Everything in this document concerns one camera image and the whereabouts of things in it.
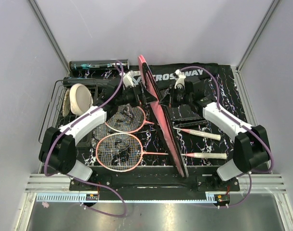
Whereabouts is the pink badminton racket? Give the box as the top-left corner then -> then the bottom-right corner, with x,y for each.
95,132 -> 228,172
105,104 -> 221,141

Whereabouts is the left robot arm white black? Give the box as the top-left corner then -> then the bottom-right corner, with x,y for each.
39,84 -> 158,191

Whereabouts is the black racket bag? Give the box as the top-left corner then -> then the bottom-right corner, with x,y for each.
132,63 -> 221,92

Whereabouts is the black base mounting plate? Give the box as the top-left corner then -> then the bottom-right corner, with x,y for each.
70,173 -> 240,192

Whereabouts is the black wire basket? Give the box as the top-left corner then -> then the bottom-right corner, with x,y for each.
38,78 -> 99,144

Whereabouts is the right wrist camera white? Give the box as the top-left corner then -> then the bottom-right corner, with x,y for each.
174,69 -> 186,89

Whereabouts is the pink racket cover bag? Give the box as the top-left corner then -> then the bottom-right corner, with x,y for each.
138,55 -> 188,178

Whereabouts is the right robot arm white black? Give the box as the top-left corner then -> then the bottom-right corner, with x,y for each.
160,81 -> 271,191

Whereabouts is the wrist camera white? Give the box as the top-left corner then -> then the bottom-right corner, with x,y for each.
174,69 -> 186,89
123,70 -> 135,89

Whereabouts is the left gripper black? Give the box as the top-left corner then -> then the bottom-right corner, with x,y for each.
116,82 -> 157,108

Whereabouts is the black teal shuttlecock tube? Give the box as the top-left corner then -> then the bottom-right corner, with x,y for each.
68,59 -> 130,71

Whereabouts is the black racket upper handle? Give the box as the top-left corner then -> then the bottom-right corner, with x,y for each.
172,116 -> 204,122

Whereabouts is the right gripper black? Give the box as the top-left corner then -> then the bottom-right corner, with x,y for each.
159,85 -> 192,108

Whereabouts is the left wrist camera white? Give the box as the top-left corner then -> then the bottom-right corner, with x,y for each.
123,70 -> 135,89

